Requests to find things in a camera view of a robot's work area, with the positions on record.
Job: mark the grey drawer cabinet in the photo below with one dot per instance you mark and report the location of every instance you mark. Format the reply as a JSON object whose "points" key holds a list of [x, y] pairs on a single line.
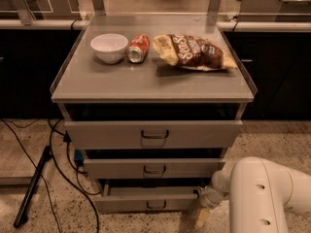
{"points": [[88, 89]]}

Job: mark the white ceramic bowl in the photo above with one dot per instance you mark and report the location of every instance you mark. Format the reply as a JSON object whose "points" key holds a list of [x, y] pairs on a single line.
{"points": [[109, 48]]}

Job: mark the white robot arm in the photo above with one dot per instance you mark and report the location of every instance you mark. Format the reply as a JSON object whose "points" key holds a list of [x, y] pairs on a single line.
{"points": [[259, 193]]}

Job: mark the grey middle drawer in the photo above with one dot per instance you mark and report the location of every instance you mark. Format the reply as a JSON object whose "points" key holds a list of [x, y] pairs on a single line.
{"points": [[162, 168]]}

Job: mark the brown yellow chip bag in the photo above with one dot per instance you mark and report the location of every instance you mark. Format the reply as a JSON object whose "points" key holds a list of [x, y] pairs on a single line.
{"points": [[192, 53]]}

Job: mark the grey drawer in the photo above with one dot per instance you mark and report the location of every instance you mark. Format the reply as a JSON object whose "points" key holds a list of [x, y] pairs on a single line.
{"points": [[166, 134], [141, 195], [162, 168]]}

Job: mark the grey top drawer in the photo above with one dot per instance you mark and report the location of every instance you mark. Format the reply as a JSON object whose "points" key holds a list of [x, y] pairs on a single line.
{"points": [[166, 134]]}

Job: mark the black power strip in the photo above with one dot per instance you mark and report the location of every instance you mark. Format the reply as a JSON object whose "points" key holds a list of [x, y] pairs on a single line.
{"points": [[22, 217]]}

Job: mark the grey bottom drawer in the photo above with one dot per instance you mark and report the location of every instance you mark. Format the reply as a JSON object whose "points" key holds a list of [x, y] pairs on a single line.
{"points": [[141, 195]]}

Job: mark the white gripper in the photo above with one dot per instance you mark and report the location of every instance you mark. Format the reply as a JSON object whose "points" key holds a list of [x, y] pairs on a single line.
{"points": [[207, 196]]}

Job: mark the orange soda can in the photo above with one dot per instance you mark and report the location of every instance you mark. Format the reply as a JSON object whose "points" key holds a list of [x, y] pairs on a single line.
{"points": [[138, 48]]}

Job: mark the white horizontal rail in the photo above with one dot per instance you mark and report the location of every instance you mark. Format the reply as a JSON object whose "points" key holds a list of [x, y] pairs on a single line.
{"points": [[296, 27]]}

